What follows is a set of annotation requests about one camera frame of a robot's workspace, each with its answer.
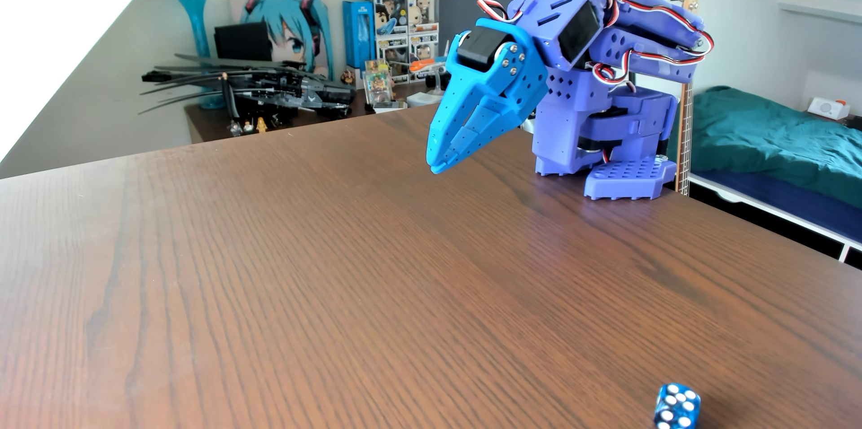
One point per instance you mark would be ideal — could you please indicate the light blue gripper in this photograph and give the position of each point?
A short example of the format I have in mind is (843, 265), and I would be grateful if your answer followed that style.
(482, 79)

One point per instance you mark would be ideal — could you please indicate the blue dice with white dots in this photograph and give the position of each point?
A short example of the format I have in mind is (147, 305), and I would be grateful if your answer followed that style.
(675, 407)

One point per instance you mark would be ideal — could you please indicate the purple robot arm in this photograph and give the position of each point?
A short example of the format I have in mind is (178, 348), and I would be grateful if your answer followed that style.
(633, 126)

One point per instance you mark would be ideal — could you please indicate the small white flat box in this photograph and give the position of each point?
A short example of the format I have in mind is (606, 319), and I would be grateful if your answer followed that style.
(423, 99)

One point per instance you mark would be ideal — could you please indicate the orange white toy plane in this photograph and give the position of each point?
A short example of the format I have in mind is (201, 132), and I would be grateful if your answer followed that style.
(425, 65)

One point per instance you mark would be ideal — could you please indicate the figure box with pale figure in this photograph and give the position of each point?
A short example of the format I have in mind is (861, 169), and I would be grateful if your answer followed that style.
(424, 49)

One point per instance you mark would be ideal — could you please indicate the clear acrylic card stand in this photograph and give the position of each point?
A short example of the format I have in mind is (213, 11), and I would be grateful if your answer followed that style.
(379, 84)

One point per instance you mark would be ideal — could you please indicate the figure box with grey figure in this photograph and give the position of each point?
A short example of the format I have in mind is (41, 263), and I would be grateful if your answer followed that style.
(394, 55)

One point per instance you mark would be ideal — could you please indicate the small brown figurine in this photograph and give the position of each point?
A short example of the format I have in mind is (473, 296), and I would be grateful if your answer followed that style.
(347, 77)

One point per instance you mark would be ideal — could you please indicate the figure box with dark-haired figure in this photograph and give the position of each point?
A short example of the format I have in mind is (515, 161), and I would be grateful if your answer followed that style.
(387, 8)

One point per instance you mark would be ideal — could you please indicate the tall blue box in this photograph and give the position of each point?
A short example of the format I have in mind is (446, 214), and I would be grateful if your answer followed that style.
(357, 32)

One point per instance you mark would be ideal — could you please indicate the black helicopter model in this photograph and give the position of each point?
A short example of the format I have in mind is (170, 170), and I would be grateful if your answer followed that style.
(296, 89)

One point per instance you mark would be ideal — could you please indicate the anime girl picture teal hair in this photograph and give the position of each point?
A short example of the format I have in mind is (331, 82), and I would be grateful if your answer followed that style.
(291, 32)

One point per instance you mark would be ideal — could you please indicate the wooden bass guitar neck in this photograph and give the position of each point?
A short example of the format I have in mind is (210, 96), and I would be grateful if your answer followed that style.
(685, 133)

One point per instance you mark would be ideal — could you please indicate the small yellow minifigure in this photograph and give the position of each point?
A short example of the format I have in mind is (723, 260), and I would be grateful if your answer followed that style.
(261, 125)

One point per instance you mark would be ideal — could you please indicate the small black minifigure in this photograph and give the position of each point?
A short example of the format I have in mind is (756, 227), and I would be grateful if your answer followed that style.
(236, 128)

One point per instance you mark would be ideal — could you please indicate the black rectangular box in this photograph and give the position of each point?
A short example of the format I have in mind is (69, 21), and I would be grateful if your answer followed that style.
(242, 42)

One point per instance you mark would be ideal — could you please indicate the bed with teal blanket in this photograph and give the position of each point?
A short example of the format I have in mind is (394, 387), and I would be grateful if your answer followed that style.
(768, 133)

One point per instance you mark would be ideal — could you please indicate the blue glass vase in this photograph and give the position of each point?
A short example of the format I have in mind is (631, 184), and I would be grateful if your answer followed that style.
(196, 18)

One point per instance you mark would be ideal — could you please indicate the navy blue mattress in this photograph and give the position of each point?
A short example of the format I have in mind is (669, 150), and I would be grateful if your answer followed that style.
(794, 203)

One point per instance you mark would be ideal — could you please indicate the small white radio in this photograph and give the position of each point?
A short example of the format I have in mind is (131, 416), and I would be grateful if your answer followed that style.
(827, 108)

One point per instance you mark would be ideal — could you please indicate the white bed frame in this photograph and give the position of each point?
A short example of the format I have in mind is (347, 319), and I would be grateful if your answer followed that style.
(768, 207)

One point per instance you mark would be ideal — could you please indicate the white wall shelf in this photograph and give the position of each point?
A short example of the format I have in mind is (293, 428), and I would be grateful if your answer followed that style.
(818, 6)

